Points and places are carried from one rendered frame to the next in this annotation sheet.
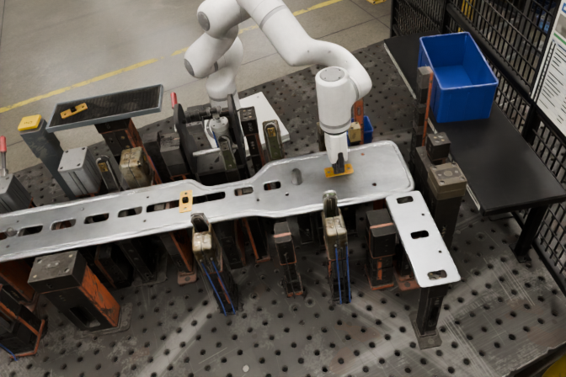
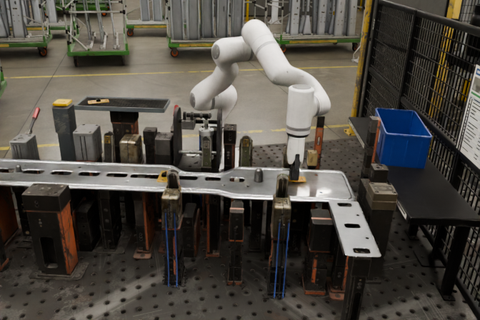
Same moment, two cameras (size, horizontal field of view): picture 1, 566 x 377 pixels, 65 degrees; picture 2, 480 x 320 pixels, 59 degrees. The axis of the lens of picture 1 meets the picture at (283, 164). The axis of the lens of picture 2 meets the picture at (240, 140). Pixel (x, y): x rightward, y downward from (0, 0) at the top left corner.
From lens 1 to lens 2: 0.51 m
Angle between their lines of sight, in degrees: 22
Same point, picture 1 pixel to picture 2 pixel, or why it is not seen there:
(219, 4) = (229, 41)
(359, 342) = not seen: outside the picture
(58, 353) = (11, 285)
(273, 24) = (266, 51)
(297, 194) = (256, 187)
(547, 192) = (464, 215)
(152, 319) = (101, 277)
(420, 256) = (350, 238)
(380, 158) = (329, 179)
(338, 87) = (304, 93)
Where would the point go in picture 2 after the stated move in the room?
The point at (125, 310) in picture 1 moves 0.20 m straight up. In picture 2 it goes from (81, 266) to (74, 218)
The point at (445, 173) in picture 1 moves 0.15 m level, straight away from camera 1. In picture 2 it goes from (380, 188) to (390, 170)
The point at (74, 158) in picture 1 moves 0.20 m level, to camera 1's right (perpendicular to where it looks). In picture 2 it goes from (88, 128) to (139, 130)
